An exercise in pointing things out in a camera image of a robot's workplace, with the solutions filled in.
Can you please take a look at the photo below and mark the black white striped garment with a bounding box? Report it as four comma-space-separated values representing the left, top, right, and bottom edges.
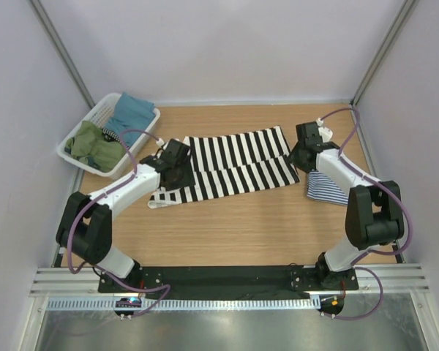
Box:
148, 126, 300, 209

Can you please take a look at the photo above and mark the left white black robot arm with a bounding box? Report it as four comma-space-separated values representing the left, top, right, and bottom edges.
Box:
56, 139, 195, 293

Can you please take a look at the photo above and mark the white plastic laundry basket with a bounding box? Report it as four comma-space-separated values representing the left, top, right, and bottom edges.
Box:
57, 93, 161, 180

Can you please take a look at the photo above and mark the dark striped garment in basket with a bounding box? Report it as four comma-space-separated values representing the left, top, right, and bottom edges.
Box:
101, 128, 121, 143

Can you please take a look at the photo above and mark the white slotted cable duct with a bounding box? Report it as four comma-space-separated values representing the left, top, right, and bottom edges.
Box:
46, 295, 320, 312

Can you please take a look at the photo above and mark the teal folded cloth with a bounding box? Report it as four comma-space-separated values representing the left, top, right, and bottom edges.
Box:
104, 92, 156, 137

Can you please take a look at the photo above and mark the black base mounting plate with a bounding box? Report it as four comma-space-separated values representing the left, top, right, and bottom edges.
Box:
97, 265, 359, 294

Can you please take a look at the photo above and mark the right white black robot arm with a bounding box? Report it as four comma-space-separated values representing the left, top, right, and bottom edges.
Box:
289, 121, 405, 290

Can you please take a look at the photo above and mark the blue white striped tank top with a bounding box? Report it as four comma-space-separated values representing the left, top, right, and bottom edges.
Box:
306, 171, 348, 206

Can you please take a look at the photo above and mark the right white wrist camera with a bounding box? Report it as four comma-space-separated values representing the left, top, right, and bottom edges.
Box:
315, 118, 334, 143

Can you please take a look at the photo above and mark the olive green garment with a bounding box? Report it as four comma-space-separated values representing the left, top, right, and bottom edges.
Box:
64, 121, 125, 173

